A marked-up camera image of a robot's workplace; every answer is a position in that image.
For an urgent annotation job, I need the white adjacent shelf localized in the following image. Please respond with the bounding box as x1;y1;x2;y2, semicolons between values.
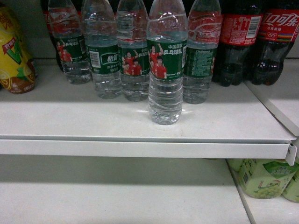
245;58;299;137

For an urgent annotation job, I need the water bottle team label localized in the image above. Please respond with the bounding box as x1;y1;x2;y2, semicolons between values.
116;0;150;102

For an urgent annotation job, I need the white metal shelf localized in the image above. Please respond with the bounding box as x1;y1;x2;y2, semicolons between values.
0;65;298;162

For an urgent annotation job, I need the yellow lemon tea bottle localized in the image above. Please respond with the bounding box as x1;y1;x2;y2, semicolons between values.
0;4;36;94

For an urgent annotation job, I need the water bottle far left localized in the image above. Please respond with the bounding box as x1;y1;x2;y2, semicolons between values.
48;0;91;84

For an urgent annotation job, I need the green juice bottle right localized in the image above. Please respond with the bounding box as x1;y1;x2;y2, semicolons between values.
282;171;299;203

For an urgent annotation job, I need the water bottle barcode label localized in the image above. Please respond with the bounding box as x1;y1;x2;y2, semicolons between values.
82;0;122;99

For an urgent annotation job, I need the water bottle right text label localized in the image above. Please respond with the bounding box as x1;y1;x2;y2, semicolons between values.
183;0;222;104

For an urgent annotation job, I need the green grape juice bottle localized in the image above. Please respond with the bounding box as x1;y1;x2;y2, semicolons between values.
238;159;299;199

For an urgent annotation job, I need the cola bottle barcode side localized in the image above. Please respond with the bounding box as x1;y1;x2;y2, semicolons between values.
212;0;263;87

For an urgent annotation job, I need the water bottle green label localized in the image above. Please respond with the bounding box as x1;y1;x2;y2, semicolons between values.
147;0;187;125

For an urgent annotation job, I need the cola bottle red label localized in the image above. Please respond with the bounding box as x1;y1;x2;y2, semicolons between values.
249;0;299;85

